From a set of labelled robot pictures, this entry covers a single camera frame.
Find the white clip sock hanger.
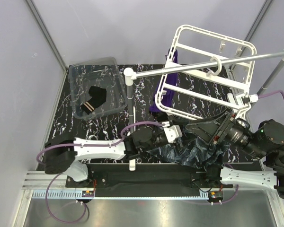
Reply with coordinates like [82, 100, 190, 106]
[155, 25, 257, 120]

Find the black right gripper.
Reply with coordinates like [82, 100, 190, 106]
[184, 106, 265, 159]

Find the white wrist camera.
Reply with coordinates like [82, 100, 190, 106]
[161, 121, 183, 143]
[233, 93, 258, 119]

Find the grey white drying rack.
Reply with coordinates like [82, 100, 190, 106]
[123, 42, 284, 172]

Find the purple sock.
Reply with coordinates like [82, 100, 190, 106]
[149, 50, 178, 116]

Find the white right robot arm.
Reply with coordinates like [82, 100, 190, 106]
[186, 111, 284, 199]

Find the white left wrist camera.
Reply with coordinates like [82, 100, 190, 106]
[161, 121, 183, 143]

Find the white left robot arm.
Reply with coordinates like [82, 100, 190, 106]
[37, 121, 182, 187]

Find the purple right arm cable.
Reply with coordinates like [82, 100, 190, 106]
[255, 89, 284, 123]

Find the black striped sock in bin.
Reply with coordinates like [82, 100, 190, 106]
[80, 86, 107, 114]

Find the clear plastic bin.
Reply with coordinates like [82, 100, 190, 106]
[68, 57, 127, 121]

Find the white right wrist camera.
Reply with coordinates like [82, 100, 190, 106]
[233, 93, 258, 119]

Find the dark patterned cloth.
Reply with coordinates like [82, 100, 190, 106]
[146, 132, 230, 170]

